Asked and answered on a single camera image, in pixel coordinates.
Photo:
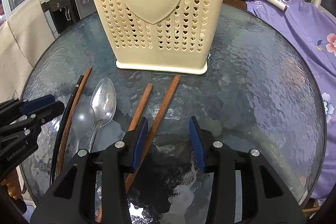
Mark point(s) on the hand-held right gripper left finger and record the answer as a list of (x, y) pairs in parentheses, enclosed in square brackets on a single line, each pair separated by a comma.
[(137, 142)]

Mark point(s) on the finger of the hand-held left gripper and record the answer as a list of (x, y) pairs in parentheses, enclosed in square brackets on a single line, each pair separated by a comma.
[(36, 106), (52, 111)]

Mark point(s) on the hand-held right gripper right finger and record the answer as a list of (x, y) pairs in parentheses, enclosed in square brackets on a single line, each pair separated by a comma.
[(197, 142)]

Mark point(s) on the black chopstick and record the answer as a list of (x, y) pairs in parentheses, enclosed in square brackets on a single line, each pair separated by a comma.
[(60, 132)]

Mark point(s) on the brown wooden chopstick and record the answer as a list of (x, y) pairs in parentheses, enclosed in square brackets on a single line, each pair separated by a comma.
[(78, 106), (141, 106), (165, 103)]

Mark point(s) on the dull grey spoon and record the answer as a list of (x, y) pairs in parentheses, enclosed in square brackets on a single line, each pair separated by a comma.
[(83, 117)]

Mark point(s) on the shiny metal spoon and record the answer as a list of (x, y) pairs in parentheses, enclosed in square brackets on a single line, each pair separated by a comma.
[(103, 103)]

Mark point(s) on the cream plastic utensil holder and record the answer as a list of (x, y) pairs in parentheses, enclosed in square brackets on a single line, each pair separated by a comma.
[(157, 29)]

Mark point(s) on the person's left hand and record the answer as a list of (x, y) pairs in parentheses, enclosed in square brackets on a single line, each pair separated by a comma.
[(11, 188)]

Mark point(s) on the beige hanging cloth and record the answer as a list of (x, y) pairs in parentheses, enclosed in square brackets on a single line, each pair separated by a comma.
[(23, 43)]

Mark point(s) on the brown wooden side table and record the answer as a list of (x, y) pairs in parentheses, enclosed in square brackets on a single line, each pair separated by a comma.
[(233, 2)]

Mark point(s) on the purple floral cloth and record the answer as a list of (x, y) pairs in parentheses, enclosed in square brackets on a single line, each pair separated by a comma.
[(309, 35)]

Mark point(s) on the white microwave oven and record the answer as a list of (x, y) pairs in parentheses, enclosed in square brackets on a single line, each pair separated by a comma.
[(329, 1)]

